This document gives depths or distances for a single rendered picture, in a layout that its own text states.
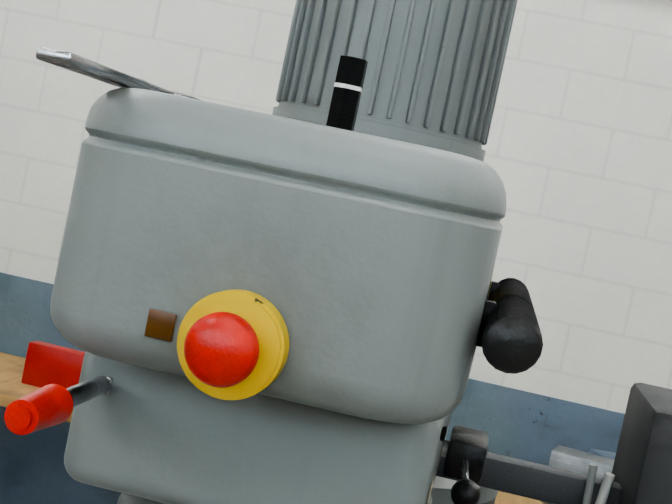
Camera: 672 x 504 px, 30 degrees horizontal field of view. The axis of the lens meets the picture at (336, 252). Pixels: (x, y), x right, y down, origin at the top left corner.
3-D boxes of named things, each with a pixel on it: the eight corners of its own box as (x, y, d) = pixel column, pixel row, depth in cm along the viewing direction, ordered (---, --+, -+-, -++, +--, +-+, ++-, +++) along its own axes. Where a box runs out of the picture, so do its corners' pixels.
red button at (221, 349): (245, 397, 65) (261, 322, 65) (172, 380, 66) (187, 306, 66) (258, 389, 69) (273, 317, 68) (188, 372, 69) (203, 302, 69)
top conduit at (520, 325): (535, 380, 71) (548, 320, 71) (463, 364, 72) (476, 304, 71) (524, 319, 116) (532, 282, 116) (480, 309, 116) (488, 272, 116)
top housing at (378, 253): (454, 447, 69) (516, 162, 68) (9, 343, 72) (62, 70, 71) (476, 356, 115) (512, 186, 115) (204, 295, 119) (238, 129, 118)
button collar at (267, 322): (271, 411, 68) (293, 304, 68) (166, 387, 69) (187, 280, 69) (277, 406, 70) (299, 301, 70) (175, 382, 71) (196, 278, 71)
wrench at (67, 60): (87, 69, 65) (90, 53, 65) (16, 55, 65) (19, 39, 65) (200, 110, 89) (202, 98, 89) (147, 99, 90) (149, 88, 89)
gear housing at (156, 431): (415, 571, 79) (448, 417, 78) (51, 481, 82) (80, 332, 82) (442, 467, 112) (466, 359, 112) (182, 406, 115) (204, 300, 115)
